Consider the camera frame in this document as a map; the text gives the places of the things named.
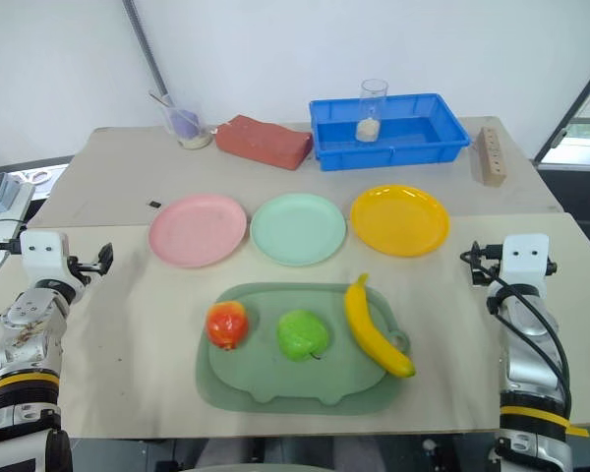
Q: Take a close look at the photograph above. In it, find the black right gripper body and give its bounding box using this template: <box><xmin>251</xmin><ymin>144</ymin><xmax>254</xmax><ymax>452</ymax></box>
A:
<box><xmin>482</xmin><ymin>242</ymin><xmax>558</xmax><ymax>287</ymax></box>

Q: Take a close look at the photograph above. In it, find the tall clear glass cup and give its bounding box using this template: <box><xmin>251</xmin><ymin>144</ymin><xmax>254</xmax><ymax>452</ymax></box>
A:
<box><xmin>356</xmin><ymin>78</ymin><xmax>389</xmax><ymax>144</ymax></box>

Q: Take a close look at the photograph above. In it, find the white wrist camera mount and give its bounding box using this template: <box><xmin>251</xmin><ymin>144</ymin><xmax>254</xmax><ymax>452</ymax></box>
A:
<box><xmin>500</xmin><ymin>233</ymin><xmax>552</xmax><ymax>288</ymax></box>
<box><xmin>19</xmin><ymin>229</ymin><xmax>72</xmax><ymax>289</ymax></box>

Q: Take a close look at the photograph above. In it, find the grey threaded metal rod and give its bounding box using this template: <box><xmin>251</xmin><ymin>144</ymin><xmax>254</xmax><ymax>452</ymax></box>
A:
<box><xmin>121</xmin><ymin>0</ymin><xmax>172</xmax><ymax>102</ymax></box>

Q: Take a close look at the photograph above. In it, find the yellow banana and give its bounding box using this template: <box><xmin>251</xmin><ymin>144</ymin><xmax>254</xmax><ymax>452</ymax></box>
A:
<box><xmin>343</xmin><ymin>272</ymin><xmax>417</xmax><ymax>380</ymax></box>

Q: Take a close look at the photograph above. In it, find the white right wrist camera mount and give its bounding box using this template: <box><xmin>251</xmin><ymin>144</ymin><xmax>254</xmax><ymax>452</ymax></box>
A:
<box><xmin>500</xmin><ymin>233</ymin><xmax>552</xmax><ymax>288</ymax></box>

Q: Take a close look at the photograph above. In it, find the red brick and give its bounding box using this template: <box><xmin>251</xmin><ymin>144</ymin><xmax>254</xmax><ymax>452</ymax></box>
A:
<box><xmin>214</xmin><ymin>114</ymin><xmax>314</xmax><ymax>172</ymax></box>

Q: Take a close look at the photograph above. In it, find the clear cup with powder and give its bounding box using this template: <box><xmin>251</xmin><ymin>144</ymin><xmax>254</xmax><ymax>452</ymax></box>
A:
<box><xmin>160</xmin><ymin>99</ymin><xmax>214</xmax><ymax>150</ymax></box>

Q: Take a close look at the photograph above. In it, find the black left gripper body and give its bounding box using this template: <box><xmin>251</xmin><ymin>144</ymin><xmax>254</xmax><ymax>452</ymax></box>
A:
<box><xmin>66</xmin><ymin>251</ymin><xmax>103</xmax><ymax>287</ymax></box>

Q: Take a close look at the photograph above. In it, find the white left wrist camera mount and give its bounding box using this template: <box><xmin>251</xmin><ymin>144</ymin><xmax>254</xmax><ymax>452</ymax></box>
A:
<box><xmin>19</xmin><ymin>229</ymin><xmax>72</xmax><ymax>289</ymax></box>

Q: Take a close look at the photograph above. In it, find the mint green plate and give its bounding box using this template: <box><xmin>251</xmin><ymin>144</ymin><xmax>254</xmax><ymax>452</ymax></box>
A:
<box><xmin>250</xmin><ymin>192</ymin><xmax>348</xmax><ymax>268</ymax></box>

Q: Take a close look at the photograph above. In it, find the green apple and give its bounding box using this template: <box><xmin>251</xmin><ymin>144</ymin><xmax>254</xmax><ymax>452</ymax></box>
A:
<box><xmin>276</xmin><ymin>308</ymin><xmax>331</xmax><ymax>364</ymax></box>

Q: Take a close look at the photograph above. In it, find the yellow plate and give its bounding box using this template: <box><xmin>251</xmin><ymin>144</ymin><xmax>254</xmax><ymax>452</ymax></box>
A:
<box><xmin>349</xmin><ymin>184</ymin><xmax>451</xmax><ymax>259</ymax></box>

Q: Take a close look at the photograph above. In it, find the blue plastic bin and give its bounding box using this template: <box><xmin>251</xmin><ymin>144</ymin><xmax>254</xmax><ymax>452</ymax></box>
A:
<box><xmin>308</xmin><ymin>92</ymin><xmax>472</xmax><ymax>173</ymax></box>

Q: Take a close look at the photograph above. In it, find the white grey device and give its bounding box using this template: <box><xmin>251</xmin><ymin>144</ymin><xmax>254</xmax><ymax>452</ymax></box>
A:
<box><xmin>0</xmin><ymin>171</ymin><xmax>36</xmax><ymax>223</ymax></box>

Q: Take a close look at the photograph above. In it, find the green plastic tray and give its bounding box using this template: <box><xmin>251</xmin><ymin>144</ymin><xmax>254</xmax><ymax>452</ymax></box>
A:
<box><xmin>195</xmin><ymin>281</ymin><xmax>412</xmax><ymax>417</ymax></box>

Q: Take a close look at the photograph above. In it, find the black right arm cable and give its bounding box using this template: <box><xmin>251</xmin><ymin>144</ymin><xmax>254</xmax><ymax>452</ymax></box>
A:
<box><xmin>459</xmin><ymin>248</ymin><xmax>572</xmax><ymax>429</ymax></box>

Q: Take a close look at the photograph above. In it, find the pink plate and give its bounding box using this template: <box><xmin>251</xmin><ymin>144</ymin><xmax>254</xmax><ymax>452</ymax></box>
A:
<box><xmin>147</xmin><ymin>193</ymin><xmax>249</xmax><ymax>269</ymax></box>

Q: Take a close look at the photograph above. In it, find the purple scoop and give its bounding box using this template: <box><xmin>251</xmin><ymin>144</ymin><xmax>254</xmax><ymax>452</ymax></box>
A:
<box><xmin>172</xmin><ymin>103</ymin><xmax>201</xmax><ymax>139</ymax></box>

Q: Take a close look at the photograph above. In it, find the red apple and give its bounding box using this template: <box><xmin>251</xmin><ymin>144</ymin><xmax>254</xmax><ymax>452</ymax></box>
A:
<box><xmin>206</xmin><ymin>300</ymin><xmax>251</xmax><ymax>352</ymax></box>

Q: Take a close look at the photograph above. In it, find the dark tent pole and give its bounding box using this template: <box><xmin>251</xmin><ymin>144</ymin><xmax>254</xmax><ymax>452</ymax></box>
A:
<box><xmin>531</xmin><ymin>57</ymin><xmax>590</xmax><ymax>163</ymax></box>

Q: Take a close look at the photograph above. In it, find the wooden block with holes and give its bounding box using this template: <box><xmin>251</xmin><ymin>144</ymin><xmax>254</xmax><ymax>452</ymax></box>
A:
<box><xmin>471</xmin><ymin>126</ymin><xmax>508</xmax><ymax>188</ymax></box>

